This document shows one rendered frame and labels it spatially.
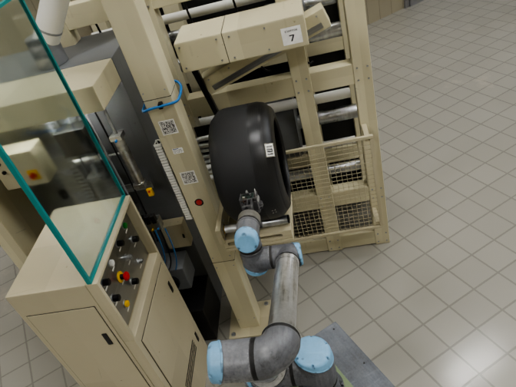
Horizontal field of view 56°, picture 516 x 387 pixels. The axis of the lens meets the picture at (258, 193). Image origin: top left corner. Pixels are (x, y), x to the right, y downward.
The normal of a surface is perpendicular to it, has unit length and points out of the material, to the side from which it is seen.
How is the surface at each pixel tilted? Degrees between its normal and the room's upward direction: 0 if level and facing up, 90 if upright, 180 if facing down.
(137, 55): 90
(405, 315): 0
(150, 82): 90
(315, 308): 0
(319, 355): 6
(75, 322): 90
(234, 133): 26
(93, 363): 90
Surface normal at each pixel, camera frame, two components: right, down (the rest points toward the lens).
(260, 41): -0.03, 0.62
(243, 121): -0.23, -0.55
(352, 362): -0.24, -0.77
